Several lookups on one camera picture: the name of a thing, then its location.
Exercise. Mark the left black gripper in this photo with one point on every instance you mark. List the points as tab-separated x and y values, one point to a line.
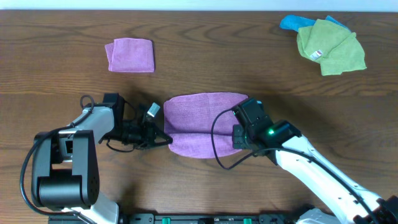
149	134

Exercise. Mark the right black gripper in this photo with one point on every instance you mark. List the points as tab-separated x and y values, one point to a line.
236	138

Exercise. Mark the purple cloth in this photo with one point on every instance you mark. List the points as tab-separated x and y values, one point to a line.
201	125
128	55

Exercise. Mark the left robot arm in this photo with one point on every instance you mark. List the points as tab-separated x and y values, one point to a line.
65	183

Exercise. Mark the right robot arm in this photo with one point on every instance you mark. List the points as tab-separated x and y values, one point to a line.
287	147

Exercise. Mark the folded purple cloth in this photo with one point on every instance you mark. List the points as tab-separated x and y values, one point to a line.
128	55

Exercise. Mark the blue cloth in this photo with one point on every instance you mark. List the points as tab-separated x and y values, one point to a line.
300	24

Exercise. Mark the green cloth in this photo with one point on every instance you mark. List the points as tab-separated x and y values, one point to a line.
335	48

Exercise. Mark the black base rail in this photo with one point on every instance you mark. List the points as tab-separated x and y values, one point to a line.
265	218

